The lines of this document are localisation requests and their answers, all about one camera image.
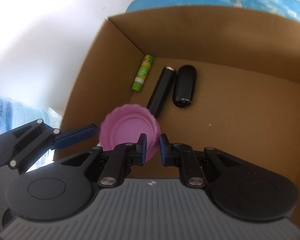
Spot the pink plastic lid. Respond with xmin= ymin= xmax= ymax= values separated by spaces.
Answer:
xmin=98 ymin=104 xmax=161 ymax=162

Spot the green glue stick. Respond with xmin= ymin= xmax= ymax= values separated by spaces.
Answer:
xmin=131 ymin=54 xmax=154 ymax=92

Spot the black oval case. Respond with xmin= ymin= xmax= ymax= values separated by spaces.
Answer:
xmin=172 ymin=65 xmax=197 ymax=108

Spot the black cylindrical tube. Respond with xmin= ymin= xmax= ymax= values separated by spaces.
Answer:
xmin=147 ymin=66 xmax=177 ymax=119

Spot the brown cardboard box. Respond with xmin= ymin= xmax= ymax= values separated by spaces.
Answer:
xmin=52 ymin=4 xmax=300 ymax=230

